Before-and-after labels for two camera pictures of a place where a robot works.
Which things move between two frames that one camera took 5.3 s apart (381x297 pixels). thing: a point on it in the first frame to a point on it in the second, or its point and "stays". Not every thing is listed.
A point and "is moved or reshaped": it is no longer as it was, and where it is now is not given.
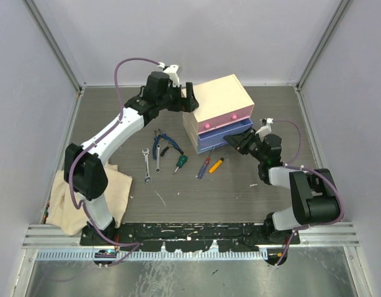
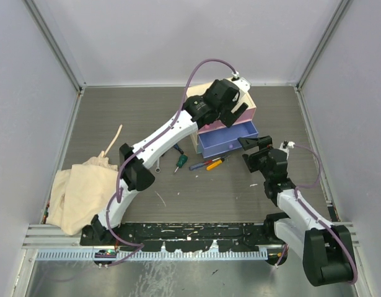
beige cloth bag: [62, 214] stays
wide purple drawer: [214, 138] is moved or reshaped
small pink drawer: [211, 124] stays
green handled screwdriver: [181, 161] stays
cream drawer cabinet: [224, 109] is moved or reshaped
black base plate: [228, 237] stays
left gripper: [188, 104] to [228, 117]
